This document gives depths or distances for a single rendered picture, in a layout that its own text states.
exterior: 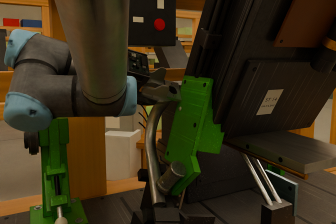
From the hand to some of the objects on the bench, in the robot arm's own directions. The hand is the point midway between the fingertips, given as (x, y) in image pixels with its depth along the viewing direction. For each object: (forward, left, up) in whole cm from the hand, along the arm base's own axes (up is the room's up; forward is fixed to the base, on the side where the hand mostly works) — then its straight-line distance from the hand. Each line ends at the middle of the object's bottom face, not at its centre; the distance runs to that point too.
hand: (167, 94), depth 71 cm
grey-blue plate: (-17, -21, -32) cm, 42 cm away
